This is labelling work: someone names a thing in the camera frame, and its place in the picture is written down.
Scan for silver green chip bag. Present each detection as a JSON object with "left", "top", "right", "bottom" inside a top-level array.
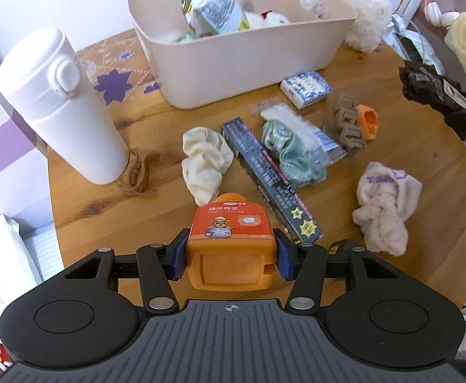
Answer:
[{"left": 180, "top": 0, "right": 249, "bottom": 38}]

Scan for brown fishbone hair clip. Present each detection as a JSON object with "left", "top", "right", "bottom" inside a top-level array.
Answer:
[{"left": 114, "top": 148, "right": 160, "bottom": 195}]

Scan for beige plastic storage bin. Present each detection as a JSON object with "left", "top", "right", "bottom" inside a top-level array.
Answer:
[{"left": 128, "top": 0, "right": 356, "bottom": 109}]

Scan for green snack bag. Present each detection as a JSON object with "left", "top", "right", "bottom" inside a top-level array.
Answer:
[{"left": 175, "top": 30, "right": 198, "bottom": 43}]

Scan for white thermos bottle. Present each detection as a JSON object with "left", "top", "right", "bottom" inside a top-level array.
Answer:
[{"left": 0, "top": 28, "right": 129, "bottom": 185}]

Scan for hello kitty plush clip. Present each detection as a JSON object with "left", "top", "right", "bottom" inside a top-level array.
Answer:
[{"left": 241, "top": 0, "right": 289, "bottom": 29}]

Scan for blue white tissue pack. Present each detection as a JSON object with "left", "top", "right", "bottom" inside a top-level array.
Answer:
[{"left": 279, "top": 70, "right": 332, "bottom": 110}]

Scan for clear bag of cotton swabs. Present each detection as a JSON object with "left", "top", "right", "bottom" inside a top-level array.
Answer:
[{"left": 249, "top": 97, "right": 347, "bottom": 166}]

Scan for orange bear print box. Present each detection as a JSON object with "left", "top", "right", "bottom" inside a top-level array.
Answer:
[{"left": 186, "top": 193, "right": 277, "bottom": 292}]

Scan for striped light blue cloth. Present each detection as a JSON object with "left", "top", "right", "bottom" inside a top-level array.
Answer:
[{"left": 383, "top": 13, "right": 445, "bottom": 74}]

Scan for black star print box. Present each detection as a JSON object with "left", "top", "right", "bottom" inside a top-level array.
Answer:
[{"left": 221, "top": 118, "right": 323, "bottom": 244}]

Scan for pink white headphones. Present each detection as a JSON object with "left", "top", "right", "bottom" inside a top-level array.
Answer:
[{"left": 424, "top": 0, "right": 466, "bottom": 29}]

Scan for purple flower placemat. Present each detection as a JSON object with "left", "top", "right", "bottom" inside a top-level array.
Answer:
[{"left": 77, "top": 29, "right": 160, "bottom": 109}]

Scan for beige purple knit sock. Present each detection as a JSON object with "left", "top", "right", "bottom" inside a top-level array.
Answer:
[{"left": 352, "top": 162, "right": 423, "bottom": 257}]

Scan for green plaid scrunchie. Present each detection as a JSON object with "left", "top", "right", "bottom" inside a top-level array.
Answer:
[{"left": 262, "top": 119, "right": 329, "bottom": 189}]

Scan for white fluffy plush toy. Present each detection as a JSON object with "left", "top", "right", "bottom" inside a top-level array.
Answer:
[{"left": 341, "top": 0, "right": 392, "bottom": 54}]

